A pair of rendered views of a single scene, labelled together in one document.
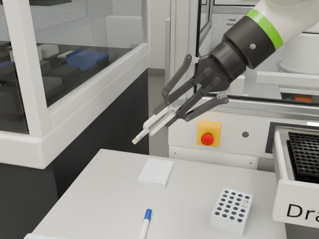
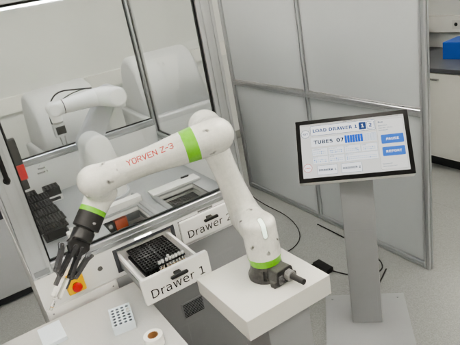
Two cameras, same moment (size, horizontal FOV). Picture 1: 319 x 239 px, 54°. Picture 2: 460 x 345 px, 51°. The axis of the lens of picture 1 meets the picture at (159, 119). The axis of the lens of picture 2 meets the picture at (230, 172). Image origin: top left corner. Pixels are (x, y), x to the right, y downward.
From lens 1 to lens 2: 1.11 m
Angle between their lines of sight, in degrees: 39
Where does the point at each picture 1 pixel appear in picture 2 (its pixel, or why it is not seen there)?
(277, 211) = (147, 299)
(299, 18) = (109, 200)
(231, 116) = not seen: hidden behind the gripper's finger
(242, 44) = (88, 224)
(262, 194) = (133, 299)
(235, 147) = (97, 281)
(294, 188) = (148, 280)
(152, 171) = (49, 335)
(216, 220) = (118, 329)
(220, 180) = (102, 309)
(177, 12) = (13, 212)
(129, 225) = not seen: outside the picture
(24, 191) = not seen: outside the picture
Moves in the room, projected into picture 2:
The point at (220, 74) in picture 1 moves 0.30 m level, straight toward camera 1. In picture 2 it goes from (82, 244) to (116, 279)
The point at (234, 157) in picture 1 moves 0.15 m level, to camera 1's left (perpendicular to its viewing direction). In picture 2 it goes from (100, 289) to (68, 309)
